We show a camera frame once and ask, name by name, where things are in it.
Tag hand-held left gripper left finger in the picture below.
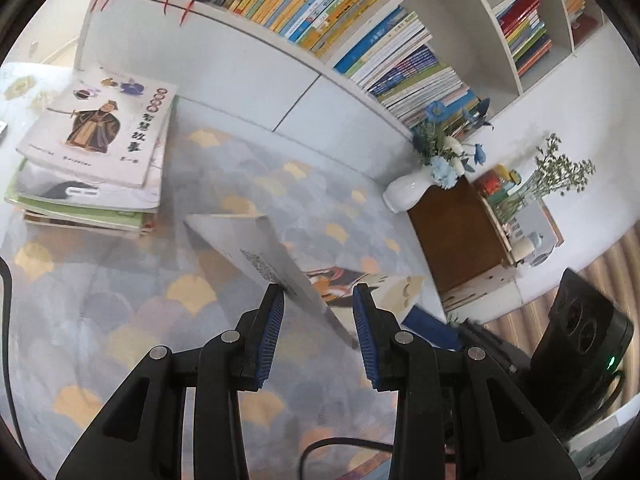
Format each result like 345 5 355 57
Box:
55 283 286 480

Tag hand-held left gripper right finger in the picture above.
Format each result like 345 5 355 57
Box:
352 283 582 480

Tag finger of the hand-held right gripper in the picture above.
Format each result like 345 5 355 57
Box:
457 321 534 377

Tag grey book with code print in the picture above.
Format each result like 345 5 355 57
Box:
184 213 362 352

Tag stack of picture books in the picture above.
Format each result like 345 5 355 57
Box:
5 72 179 240

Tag white robed figure cover book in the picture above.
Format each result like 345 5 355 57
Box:
15 76 179 190

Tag row of blue white books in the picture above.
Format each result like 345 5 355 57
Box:
332 7 481 128

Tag row of red yellow books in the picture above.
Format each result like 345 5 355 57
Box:
495 0 553 78

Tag row of orange brown books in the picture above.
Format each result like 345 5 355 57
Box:
565 0 604 47

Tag row of yellow orange books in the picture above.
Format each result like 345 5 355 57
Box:
210 0 393 58

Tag cream robed figure book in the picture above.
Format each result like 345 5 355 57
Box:
305 267 427 317

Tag blue book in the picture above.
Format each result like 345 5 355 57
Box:
402 307 463 352

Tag wooden slatted panel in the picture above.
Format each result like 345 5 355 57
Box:
482 225 640 411

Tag wooden tray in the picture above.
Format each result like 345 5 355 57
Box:
407 175 564 312

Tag glass vase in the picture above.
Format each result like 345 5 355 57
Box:
500 170 544 222

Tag red yellow toy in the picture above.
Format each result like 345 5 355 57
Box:
475 166 522 197

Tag dried flower bunch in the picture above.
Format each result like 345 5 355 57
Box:
520 134 597 211

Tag blue artificial flowers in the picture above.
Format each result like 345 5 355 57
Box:
410 99 496 191

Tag white bookshelf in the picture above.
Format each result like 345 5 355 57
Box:
75 0 608 181

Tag red ribbon decoration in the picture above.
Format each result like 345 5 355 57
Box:
160 0 197 27

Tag black cable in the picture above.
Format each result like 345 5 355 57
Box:
299 437 401 480
0 257 22 426

